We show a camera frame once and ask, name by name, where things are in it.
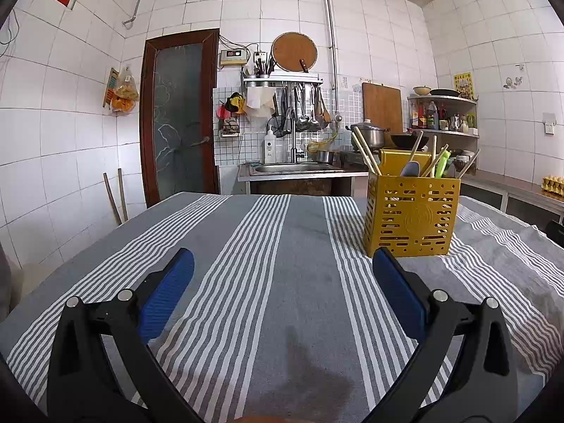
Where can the brown framed glass door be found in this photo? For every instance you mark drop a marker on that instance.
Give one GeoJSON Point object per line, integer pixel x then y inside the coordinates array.
{"type": "Point", "coordinates": [180, 119]}

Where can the group of small bowls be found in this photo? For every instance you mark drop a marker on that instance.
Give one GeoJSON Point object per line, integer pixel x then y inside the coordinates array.
{"type": "Point", "coordinates": [465, 156]}

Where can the yellow perforated utensil holder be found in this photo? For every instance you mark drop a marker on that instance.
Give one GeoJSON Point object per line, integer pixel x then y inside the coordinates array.
{"type": "Point", "coordinates": [409, 220]}

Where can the black wok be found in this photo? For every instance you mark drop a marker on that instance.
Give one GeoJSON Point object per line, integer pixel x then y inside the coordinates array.
{"type": "Point", "coordinates": [403, 142]}

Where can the kitchen counter with cabinets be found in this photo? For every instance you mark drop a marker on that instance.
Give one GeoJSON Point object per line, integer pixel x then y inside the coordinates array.
{"type": "Point", "coordinates": [506, 187]}

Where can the yellow wall poster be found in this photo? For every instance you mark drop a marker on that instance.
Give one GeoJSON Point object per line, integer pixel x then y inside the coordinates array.
{"type": "Point", "coordinates": [463, 85]}

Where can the rectangular wooden cutting board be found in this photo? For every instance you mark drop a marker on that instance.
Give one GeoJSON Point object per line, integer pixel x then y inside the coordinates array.
{"type": "Point", "coordinates": [382, 105]}

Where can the group of hanging metal ladles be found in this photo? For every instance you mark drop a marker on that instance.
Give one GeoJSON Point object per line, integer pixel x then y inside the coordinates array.
{"type": "Point", "coordinates": [302, 112]}

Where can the plastic bag with orange contents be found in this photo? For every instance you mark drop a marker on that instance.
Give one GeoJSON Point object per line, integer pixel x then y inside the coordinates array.
{"type": "Point", "coordinates": [125, 92]}

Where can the yellow green hanging packet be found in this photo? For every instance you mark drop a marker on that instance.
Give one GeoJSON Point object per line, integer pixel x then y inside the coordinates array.
{"type": "Point", "coordinates": [110, 88]}

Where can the yellow egg tray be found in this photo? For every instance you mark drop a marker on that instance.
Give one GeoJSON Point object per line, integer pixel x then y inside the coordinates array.
{"type": "Point", "coordinates": [553, 184]}

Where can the metal wall rack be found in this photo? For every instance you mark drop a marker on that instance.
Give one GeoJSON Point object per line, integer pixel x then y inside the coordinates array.
{"type": "Point", "coordinates": [282, 80]}

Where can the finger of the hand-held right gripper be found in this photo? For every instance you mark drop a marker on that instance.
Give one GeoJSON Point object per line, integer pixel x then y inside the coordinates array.
{"type": "Point", "coordinates": [557, 231]}

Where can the steel pot with lid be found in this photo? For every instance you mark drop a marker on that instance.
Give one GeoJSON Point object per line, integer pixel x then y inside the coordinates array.
{"type": "Point", "coordinates": [376, 136]}

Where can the white corner shelf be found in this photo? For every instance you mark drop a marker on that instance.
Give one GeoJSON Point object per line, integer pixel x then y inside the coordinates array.
{"type": "Point", "coordinates": [458, 133]}

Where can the small steel pot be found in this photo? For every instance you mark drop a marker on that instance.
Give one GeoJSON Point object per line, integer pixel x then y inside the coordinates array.
{"type": "Point", "coordinates": [326, 157]}

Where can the stainless steel sink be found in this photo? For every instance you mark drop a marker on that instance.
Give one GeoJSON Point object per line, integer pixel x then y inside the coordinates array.
{"type": "Point", "coordinates": [295, 168]}

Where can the group of condiment bottles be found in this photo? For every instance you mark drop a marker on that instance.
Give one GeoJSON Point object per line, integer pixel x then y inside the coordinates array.
{"type": "Point", "coordinates": [427, 116]}

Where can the small metal kettle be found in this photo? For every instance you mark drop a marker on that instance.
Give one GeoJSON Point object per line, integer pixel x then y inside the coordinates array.
{"type": "Point", "coordinates": [455, 123]}

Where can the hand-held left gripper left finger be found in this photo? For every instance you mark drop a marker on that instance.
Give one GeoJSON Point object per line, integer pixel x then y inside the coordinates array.
{"type": "Point", "coordinates": [169, 291]}

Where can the white towel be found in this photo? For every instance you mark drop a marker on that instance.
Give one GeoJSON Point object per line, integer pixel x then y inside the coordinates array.
{"type": "Point", "coordinates": [260, 98]}

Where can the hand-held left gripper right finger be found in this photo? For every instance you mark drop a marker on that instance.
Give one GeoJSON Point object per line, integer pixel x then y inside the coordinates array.
{"type": "Point", "coordinates": [398, 291]}

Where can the yellow black cloth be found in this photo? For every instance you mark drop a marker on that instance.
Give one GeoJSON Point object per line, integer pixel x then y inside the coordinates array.
{"type": "Point", "coordinates": [235, 103]}

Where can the group of wooden chopsticks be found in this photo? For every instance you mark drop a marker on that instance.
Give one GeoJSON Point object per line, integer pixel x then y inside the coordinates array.
{"type": "Point", "coordinates": [368, 154]}

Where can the leaning wooden stick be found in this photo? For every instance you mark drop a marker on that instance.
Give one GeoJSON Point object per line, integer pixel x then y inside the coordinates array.
{"type": "Point", "coordinates": [112, 198]}
{"type": "Point", "coordinates": [122, 194]}

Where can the white soap bottle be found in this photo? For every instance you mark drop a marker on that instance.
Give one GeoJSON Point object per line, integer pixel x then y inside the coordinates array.
{"type": "Point", "coordinates": [269, 147]}

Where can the metal faucet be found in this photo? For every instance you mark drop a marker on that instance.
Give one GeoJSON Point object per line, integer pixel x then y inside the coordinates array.
{"type": "Point", "coordinates": [294, 141]}

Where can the white wall hook decoration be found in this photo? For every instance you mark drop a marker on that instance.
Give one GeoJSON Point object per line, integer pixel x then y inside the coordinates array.
{"type": "Point", "coordinates": [513, 80]}

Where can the small wall control box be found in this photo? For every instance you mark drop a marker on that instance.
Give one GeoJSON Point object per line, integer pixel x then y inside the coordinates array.
{"type": "Point", "coordinates": [233, 57]}

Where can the grey striped tablecloth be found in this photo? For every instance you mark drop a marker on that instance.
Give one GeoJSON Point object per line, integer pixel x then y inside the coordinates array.
{"type": "Point", "coordinates": [273, 273]}

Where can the beige bowl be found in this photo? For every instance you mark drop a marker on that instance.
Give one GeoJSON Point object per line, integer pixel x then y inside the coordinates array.
{"type": "Point", "coordinates": [422, 91]}

